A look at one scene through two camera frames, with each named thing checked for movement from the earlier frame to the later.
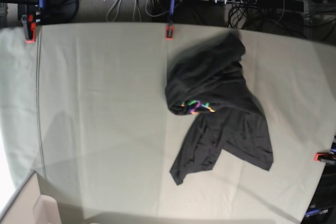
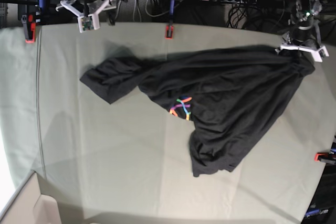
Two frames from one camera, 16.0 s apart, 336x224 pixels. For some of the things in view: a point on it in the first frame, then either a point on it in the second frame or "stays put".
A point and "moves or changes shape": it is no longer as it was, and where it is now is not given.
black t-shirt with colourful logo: x=207 y=78 moves or changes shape
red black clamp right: x=327 y=158 stays put
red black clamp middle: x=169 y=32 stays put
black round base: x=64 y=6 stays put
